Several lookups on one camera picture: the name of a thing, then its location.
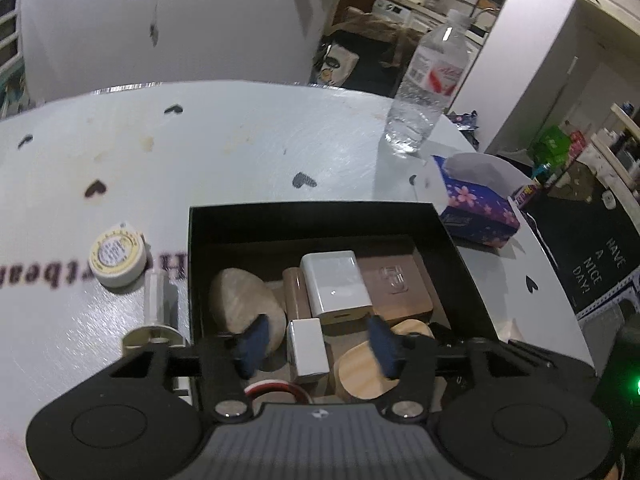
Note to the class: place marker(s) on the white shelf rack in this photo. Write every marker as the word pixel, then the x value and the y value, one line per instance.
pixel 617 150

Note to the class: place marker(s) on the brown jacket on chair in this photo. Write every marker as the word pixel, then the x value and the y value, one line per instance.
pixel 370 35

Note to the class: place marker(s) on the square wooden block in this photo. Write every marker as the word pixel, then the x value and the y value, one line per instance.
pixel 395 300

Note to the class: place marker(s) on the clear plastic adhesive hook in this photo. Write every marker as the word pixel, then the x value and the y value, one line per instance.
pixel 392 280

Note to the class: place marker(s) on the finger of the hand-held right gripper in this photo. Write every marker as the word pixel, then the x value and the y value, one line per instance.
pixel 567 362

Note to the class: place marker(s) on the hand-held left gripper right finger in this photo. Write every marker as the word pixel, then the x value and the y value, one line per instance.
pixel 382 349

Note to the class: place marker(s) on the clear plastic water bottle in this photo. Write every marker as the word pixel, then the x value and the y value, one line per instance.
pixel 425 85

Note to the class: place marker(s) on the brown cylinder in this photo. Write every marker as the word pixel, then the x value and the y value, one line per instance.
pixel 296 295

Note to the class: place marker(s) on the blue snack wrapper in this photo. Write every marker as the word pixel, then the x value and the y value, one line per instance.
pixel 462 121

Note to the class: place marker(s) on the white washing machine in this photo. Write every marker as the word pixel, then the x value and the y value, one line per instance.
pixel 405 7

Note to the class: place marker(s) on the black cardboard box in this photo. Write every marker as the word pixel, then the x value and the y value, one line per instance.
pixel 325 225

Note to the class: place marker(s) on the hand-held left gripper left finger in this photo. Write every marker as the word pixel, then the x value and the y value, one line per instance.
pixel 252 345

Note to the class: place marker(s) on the purple bottle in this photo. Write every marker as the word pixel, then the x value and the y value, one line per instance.
pixel 527 195

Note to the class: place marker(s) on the black doormat with lettering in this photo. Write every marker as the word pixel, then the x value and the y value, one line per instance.
pixel 590 260

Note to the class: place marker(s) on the round wooden disc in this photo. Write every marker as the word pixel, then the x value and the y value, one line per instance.
pixel 357 372
pixel 415 329

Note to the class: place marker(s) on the large white charger block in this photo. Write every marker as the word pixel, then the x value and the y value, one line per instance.
pixel 335 285

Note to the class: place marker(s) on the purple floral tissue pack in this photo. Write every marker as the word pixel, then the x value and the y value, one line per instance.
pixel 475 210

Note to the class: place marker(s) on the red and white round item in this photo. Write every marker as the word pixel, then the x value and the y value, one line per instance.
pixel 280 387

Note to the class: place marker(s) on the beige smooth stone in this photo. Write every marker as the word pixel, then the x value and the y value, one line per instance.
pixel 240 300

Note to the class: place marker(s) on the white printed bag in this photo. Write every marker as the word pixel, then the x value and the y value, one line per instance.
pixel 337 62

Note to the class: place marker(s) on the small white charger block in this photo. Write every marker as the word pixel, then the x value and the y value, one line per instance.
pixel 307 350

